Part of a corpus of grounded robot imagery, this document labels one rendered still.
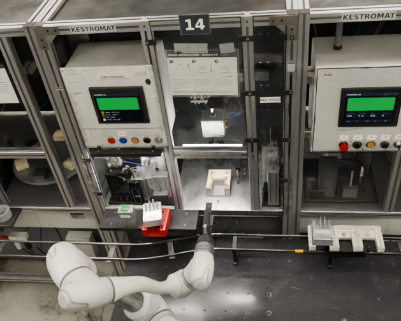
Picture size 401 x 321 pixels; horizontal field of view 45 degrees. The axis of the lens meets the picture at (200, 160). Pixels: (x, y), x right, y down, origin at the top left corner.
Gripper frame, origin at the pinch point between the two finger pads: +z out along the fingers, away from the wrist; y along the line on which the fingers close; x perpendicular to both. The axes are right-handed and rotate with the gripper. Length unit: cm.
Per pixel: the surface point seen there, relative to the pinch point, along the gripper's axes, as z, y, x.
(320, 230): 7, -20, -54
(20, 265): 44, -112, 159
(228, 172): 44.6, -14.7, -5.2
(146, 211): 9.7, -10.5, 35.2
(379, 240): 5, -24, -83
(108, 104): 18, 53, 43
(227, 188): 31.9, -15.3, -5.7
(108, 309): 11, -112, 81
